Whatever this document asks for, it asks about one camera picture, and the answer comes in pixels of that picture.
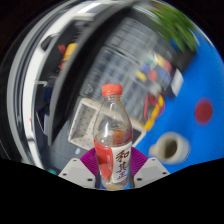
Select cream and grey ceramic mug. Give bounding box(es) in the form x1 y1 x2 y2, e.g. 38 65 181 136
148 131 192 165

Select clear red-capped drink bottle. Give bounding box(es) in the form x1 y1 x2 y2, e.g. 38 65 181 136
93 83 134 191

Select flat round red coaster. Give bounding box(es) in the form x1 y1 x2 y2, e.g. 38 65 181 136
194 98 214 126

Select yellow multimeter with red leads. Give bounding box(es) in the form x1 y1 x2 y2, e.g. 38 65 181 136
143 94 167 132

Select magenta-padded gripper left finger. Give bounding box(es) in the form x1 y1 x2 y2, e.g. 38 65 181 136
58 147 99 189

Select dark wall shelf unit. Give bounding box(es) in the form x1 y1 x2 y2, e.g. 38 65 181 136
7 0 141 168

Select clear organizer with coloured parts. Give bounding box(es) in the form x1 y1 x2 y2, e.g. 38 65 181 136
133 53 174 84

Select small white labelled box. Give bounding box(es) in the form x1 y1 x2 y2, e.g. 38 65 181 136
169 69 185 98

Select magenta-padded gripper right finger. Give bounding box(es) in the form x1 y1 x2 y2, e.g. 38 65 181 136
129 146 171 189

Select green potted plant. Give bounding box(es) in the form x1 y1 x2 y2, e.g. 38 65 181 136
148 3 201 51

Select grey small-parts drawer cabinet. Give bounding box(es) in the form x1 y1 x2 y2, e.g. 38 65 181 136
106 16 159 59
121 76 151 119
79 43 134 101

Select white perforated tray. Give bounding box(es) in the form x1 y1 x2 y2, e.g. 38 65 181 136
67 97 148 151

